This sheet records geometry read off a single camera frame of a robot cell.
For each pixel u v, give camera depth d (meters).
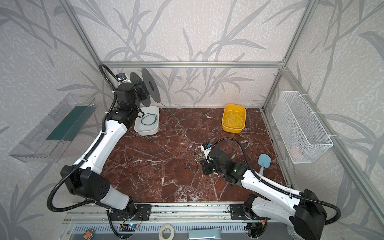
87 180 0.40
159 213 0.75
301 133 0.62
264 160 0.92
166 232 0.69
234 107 1.16
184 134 1.05
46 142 0.64
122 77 0.61
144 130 1.00
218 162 0.60
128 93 0.54
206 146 0.68
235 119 1.12
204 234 0.64
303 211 0.39
